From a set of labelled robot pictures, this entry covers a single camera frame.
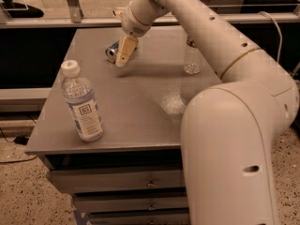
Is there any black power adapter with cable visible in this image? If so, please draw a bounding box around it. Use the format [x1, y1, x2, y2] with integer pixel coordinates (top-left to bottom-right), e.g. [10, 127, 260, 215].
[0, 128, 37, 164]

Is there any grey metal rail frame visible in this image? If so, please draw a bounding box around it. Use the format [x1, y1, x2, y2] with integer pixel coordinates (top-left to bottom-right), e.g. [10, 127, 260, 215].
[0, 0, 300, 30]

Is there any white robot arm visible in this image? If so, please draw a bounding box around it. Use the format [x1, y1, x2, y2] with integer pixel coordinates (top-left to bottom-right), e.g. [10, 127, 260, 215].
[117, 0, 299, 225]

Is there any clear water bottle red label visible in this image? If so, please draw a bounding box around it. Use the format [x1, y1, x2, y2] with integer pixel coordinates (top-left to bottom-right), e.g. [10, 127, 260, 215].
[184, 37, 201, 75]

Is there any white labelled bottle green cap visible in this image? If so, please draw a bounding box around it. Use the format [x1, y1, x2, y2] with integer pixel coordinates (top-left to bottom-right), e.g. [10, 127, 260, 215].
[61, 60, 103, 143]

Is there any silver blue Red Bull can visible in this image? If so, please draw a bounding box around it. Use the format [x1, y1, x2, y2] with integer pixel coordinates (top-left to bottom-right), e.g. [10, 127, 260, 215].
[105, 41, 119, 63]

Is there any middle grey drawer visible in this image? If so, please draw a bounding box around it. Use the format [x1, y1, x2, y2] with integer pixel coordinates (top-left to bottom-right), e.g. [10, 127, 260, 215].
[73, 187, 188, 213]

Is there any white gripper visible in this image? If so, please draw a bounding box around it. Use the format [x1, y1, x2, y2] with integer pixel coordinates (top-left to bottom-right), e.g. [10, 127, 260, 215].
[115, 7, 151, 68]

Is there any black chair base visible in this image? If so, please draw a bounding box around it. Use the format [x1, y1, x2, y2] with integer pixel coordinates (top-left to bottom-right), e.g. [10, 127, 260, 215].
[0, 0, 44, 18]

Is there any top grey drawer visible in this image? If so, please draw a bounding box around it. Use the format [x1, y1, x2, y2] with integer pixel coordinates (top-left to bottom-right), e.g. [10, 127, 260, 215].
[47, 165, 185, 194]

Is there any grey drawer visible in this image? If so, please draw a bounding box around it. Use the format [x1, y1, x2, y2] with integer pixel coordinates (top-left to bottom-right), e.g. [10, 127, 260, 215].
[73, 187, 188, 213]
[47, 165, 185, 194]
[88, 208, 190, 225]

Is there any white cable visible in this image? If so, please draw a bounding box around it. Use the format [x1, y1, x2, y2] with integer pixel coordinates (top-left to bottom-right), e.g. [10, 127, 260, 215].
[258, 10, 283, 64]

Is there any bottom grey drawer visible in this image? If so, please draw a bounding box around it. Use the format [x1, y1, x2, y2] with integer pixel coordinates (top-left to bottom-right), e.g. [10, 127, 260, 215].
[88, 208, 190, 225]

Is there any grey drawer cabinet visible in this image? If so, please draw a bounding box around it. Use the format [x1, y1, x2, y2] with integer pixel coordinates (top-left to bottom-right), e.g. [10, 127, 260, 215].
[24, 25, 223, 225]

